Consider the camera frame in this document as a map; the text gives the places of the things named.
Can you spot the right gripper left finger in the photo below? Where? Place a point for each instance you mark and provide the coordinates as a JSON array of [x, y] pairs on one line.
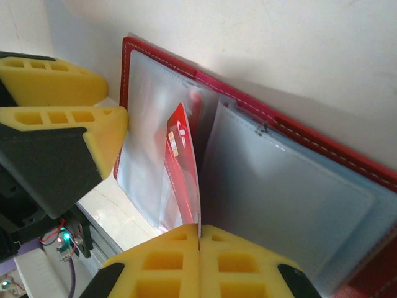
[[130, 257]]

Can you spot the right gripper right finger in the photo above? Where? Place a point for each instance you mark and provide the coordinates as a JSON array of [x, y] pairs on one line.
[[270, 264]]

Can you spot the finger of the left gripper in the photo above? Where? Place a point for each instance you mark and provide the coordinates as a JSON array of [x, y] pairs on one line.
[[46, 155], [62, 87]]

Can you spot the red card holder wallet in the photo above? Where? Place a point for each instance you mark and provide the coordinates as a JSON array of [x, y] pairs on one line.
[[294, 201]]

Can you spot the red credit card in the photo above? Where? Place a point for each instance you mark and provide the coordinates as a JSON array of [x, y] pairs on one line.
[[183, 174]]

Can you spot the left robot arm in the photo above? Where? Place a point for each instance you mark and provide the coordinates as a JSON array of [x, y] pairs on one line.
[[34, 273]]

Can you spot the small controller circuit board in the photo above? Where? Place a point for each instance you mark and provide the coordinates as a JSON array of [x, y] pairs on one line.
[[64, 245]]

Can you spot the long aluminium mounting rail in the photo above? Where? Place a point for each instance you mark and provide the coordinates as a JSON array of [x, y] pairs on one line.
[[105, 248]]

